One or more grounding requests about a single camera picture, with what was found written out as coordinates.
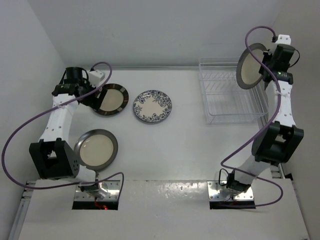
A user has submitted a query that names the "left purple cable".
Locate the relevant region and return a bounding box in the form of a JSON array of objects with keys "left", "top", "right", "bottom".
[{"left": 1, "top": 61, "right": 125, "bottom": 190}]

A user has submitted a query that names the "grey rim plate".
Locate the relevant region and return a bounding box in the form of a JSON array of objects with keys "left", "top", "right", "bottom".
[
  {"left": 236, "top": 43, "right": 267, "bottom": 90},
  {"left": 74, "top": 129, "right": 119, "bottom": 172}
]

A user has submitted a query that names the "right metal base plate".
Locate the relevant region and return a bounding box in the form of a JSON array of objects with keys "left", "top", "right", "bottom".
[{"left": 207, "top": 180, "right": 254, "bottom": 203}]

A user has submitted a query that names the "white front board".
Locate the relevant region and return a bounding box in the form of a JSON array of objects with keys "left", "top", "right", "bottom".
[{"left": 19, "top": 179, "right": 309, "bottom": 240}]

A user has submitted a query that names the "blue floral plate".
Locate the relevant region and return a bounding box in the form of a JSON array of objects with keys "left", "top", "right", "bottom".
[{"left": 133, "top": 90, "right": 173, "bottom": 124}]

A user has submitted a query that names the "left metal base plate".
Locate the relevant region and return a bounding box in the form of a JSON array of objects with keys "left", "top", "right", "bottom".
[{"left": 74, "top": 180, "right": 121, "bottom": 202}]

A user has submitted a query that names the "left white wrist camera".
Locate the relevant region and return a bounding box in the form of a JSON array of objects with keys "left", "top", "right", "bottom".
[{"left": 88, "top": 70, "right": 106, "bottom": 86}]

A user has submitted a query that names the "brown striped rim plate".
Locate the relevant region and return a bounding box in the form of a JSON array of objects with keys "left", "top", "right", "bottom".
[{"left": 94, "top": 83, "right": 129, "bottom": 117}]

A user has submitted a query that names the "white wire dish rack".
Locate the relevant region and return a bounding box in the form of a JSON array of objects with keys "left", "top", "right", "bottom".
[{"left": 198, "top": 57, "right": 268, "bottom": 125}]

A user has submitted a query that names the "metal base plate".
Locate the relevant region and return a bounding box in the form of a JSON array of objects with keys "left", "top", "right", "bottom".
[
  {"left": 74, "top": 180, "right": 121, "bottom": 202},
  {"left": 207, "top": 180, "right": 254, "bottom": 203}
]

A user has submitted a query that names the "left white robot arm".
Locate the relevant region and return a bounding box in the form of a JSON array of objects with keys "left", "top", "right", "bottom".
[{"left": 29, "top": 67, "right": 107, "bottom": 199}]

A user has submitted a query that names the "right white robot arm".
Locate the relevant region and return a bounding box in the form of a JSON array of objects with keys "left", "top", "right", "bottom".
[{"left": 225, "top": 43, "right": 304, "bottom": 194}]

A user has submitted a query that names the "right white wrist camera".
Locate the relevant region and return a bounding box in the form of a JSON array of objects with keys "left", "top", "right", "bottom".
[{"left": 272, "top": 34, "right": 292, "bottom": 46}]

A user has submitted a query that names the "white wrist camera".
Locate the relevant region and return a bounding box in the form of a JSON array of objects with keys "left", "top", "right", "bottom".
[
  {"left": 88, "top": 70, "right": 106, "bottom": 86},
  {"left": 272, "top": 34, "right": 292, "bottom": 46}
]

